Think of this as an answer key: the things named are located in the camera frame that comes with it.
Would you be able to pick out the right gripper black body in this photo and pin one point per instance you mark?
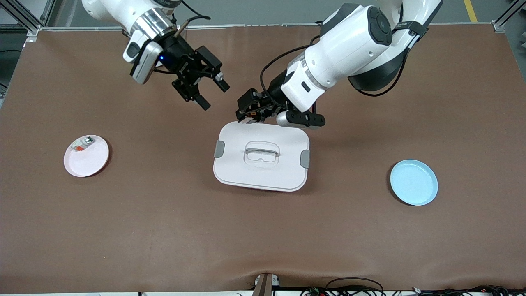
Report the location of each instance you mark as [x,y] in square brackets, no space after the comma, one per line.
[179,55]

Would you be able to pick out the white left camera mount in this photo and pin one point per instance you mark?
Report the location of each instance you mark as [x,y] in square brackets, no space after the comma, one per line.
[302,96]

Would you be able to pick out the light blue round plate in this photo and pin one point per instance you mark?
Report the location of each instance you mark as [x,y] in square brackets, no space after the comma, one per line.
[414,183]

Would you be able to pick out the aluminium frame profile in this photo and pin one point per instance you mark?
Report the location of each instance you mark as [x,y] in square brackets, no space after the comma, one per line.
[507,16]
[49,12]

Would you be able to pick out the silver table edge rail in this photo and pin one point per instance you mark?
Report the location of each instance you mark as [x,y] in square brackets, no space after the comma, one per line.
[263,25]

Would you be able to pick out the brown post with bracket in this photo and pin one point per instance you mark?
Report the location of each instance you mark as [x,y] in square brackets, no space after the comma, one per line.
[263,285]

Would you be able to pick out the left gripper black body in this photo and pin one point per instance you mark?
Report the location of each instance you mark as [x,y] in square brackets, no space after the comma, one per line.
[274,93]

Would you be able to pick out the pink round plate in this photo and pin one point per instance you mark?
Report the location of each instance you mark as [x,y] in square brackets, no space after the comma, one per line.
[88,162]

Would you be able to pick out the grey box latch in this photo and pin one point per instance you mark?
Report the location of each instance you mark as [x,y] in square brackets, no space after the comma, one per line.
[305,159]
[219,149]

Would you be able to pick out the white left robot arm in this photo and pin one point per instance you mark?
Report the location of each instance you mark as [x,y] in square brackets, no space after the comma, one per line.
[349,41]

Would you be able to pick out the white red switch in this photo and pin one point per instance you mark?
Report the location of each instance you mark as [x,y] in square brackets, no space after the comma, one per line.
[86,142]

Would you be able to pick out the black orange switch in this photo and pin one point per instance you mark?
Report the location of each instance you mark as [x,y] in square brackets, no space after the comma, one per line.
[257,114]

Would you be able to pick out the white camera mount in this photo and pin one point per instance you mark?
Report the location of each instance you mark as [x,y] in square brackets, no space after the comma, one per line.
[128,56]
[302,96]

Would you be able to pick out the brown table mat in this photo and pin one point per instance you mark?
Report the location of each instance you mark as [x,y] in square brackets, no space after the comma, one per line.
[164,226]

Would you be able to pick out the white lidded storage box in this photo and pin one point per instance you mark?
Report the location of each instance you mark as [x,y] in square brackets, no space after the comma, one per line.
[263,176]

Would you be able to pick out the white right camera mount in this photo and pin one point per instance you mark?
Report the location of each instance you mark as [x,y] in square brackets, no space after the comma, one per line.
[128,56]

